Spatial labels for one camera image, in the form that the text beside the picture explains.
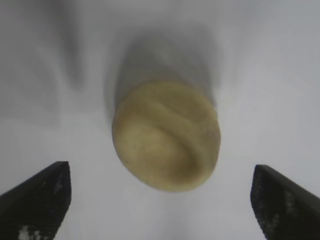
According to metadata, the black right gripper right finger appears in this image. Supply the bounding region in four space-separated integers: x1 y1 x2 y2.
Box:
249 164 320 240

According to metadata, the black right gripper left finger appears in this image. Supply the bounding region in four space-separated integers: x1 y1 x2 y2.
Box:
0 161 73 240

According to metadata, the pale yellow round pastry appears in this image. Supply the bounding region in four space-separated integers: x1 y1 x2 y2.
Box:
111 79 223 193

